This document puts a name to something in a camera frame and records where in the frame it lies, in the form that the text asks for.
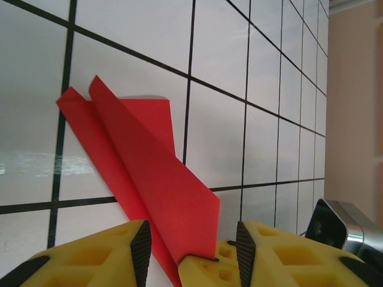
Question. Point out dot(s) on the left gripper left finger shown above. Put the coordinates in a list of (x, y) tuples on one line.
[(89, 263)]

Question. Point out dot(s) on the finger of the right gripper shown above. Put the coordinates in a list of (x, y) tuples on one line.
[(229, 249), (203, 273)]

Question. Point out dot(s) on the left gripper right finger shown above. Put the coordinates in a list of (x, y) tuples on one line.
[(299, 263)]

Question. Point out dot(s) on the red cloth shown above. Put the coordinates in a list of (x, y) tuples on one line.
[(143, 155)]

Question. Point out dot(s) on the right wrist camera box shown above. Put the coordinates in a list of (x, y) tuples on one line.
[(338, 221)]

